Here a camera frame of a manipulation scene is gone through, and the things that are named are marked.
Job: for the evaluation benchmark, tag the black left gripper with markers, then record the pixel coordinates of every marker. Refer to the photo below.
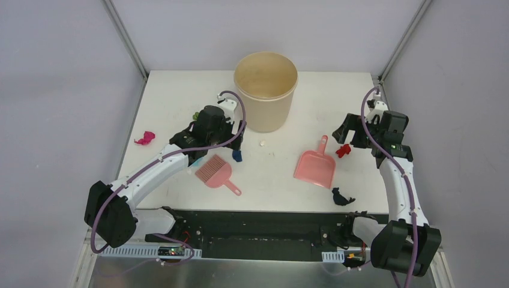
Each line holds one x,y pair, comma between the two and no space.
235,140

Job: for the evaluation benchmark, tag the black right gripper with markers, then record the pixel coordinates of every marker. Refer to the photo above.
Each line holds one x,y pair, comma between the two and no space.
353,122

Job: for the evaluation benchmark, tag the blue paper scrap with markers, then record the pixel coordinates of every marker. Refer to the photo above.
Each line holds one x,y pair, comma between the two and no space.
237,156

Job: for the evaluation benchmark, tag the pink hand brush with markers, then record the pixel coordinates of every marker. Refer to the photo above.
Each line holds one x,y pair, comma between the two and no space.
215,173

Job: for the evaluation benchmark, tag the red paper scrap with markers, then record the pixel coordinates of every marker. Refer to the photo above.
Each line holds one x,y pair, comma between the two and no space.
343,151

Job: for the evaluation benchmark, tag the beige paper bucket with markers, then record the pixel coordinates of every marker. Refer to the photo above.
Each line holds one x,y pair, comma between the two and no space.
266,82

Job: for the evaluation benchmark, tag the pink dustpan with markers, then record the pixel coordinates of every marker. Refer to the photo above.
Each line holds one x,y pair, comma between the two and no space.
316,167

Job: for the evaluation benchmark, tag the black paper scrap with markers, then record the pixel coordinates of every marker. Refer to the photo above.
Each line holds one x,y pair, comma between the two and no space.
339,199

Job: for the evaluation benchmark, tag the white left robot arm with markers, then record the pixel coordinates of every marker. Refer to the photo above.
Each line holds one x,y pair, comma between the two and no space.
111,210

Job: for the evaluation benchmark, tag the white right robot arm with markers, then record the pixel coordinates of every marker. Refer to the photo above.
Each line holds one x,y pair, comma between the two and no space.
407,243

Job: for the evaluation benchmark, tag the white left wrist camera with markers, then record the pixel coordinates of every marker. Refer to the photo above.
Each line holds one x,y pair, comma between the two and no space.
228,106

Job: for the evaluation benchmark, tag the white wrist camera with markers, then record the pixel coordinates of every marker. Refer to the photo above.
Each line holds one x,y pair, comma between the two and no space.
228,106
377,107

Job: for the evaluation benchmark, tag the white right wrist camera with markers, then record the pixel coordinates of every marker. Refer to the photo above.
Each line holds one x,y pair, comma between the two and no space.
377,107

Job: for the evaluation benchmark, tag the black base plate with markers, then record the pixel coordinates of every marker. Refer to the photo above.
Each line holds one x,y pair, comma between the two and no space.
285,236

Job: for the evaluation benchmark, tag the right white slotted cable duct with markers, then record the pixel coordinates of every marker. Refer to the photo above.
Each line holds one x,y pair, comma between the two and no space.
333,256

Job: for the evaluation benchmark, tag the white slotted cable duct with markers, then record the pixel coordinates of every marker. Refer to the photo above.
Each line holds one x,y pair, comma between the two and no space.
166,252
333,256

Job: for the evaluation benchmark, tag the left white slotted cable duct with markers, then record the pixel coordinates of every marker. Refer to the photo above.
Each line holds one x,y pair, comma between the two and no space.
166,252

